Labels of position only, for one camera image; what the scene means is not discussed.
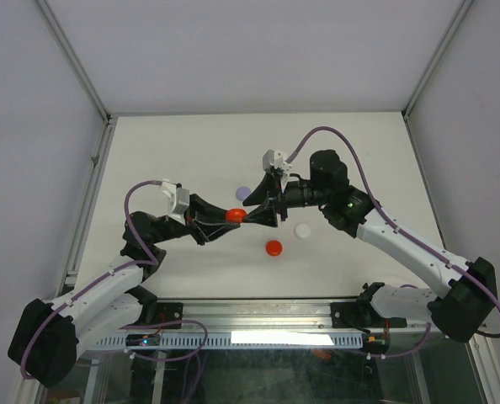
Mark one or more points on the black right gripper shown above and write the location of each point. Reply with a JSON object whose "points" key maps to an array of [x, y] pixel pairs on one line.
{"points": [[270, 189]]}

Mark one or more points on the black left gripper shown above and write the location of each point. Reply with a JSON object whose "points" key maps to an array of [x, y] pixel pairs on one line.
{"points": [[204, 212]]}

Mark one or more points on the orange earbud case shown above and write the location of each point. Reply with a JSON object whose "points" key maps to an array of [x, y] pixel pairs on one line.
{"points": [[235, 215], [274, 248]]}

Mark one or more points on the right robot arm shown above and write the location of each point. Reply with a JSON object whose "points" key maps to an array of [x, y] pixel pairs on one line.
{"points": [[459, 294]]}

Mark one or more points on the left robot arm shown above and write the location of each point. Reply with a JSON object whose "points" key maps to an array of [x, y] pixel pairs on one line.
{"points": [[53, 334]]}

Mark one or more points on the purple earbud case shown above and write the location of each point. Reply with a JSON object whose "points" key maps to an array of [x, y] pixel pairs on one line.
{"points": [[242, 193]]}

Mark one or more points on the white earbud case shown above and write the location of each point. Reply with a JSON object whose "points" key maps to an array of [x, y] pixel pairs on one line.
{"points": [[302, 231]]}

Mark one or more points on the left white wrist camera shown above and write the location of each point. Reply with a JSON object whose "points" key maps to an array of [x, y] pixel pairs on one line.
{"points": [[178, 200]]}

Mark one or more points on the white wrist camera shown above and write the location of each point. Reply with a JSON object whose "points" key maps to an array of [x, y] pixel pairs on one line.
{"points": [[178, 200], [275, 163]]}

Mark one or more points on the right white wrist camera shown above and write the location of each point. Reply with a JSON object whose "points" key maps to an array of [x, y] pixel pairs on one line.
{"points": [[275, 163]]}

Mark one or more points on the aluminium mounting rail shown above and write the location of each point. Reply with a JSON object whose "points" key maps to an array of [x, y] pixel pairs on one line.
{"points": [[224, 315]]}

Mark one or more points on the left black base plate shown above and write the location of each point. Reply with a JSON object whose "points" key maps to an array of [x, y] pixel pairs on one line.
{"points": [[155, 314]]}

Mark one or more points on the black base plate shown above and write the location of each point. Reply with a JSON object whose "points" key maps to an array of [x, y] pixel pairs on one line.
{"points": [[155, 314], [361, 317]]}

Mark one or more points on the white slotted cable duct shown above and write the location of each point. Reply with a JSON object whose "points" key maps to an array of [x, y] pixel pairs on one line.
{"points": [[230, 340]]}

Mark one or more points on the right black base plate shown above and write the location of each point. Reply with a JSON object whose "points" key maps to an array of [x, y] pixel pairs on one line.
{"points": [[361, 317]]}

